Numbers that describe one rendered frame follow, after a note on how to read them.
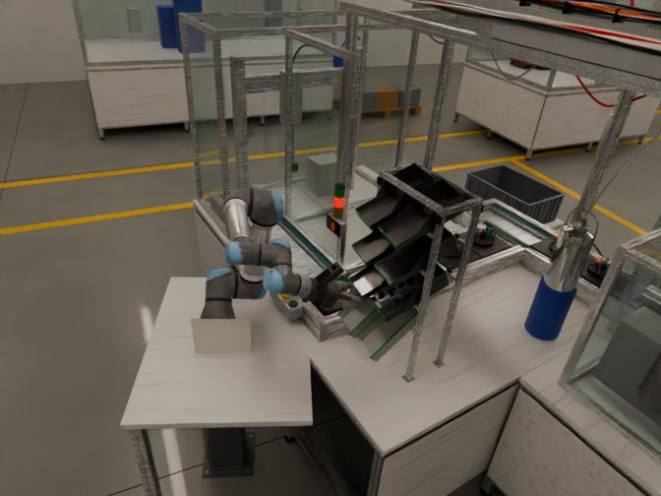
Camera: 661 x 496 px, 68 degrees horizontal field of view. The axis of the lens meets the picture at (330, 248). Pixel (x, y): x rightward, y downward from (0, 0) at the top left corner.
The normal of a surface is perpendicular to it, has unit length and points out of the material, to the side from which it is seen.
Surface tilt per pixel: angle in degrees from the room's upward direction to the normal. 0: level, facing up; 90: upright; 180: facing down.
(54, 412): 0
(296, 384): 0
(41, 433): 0
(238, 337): 90
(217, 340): 90
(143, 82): 90
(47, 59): 90
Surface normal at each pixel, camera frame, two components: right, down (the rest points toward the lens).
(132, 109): 0.40, 0.51
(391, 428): 0.06, -0.84
